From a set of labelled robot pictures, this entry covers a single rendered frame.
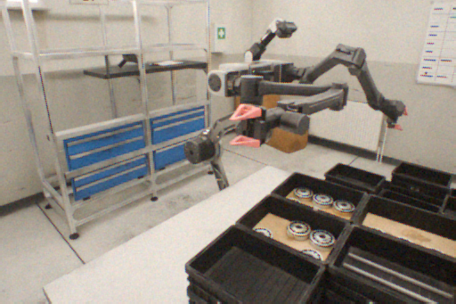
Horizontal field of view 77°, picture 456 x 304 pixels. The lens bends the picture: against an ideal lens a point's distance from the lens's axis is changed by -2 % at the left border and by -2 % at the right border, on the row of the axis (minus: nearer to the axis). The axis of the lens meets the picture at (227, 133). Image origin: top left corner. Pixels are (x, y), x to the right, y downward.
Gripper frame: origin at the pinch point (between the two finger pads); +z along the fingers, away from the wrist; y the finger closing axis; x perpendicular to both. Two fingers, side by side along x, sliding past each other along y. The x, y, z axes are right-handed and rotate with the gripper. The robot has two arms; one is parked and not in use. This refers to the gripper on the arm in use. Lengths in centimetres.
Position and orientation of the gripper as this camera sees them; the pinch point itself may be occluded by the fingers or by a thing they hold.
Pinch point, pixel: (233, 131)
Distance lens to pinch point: 73.7
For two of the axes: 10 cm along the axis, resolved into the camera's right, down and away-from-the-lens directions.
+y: 0.0, 9.5, 3.2
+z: -7.0, 2.3, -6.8
